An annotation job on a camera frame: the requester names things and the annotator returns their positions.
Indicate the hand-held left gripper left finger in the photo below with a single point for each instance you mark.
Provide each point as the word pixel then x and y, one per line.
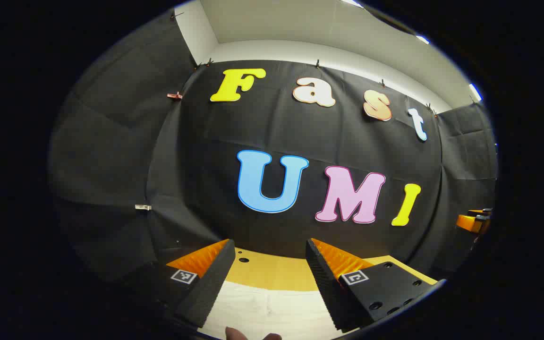
pixel 215 283

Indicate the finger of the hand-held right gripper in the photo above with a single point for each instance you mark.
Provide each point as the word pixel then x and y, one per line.
pixel 469 222

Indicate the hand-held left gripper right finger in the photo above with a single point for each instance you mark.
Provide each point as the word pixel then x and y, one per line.
pixel 324 283

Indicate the white jeans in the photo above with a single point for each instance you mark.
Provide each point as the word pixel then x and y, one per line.
pixel 272 311

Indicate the white cloth clip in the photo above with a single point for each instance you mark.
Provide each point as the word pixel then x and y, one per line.
pixel 143 207

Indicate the ceiling light panel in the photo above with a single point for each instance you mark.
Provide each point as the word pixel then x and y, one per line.
pixel 353 2
pixel 475 92
pixel 422 38

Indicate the black backdrop cloth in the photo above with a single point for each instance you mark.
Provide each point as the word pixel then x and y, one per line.
pixel 347 141

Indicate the red cloth clip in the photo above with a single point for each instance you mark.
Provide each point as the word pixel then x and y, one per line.
pixel 174 96

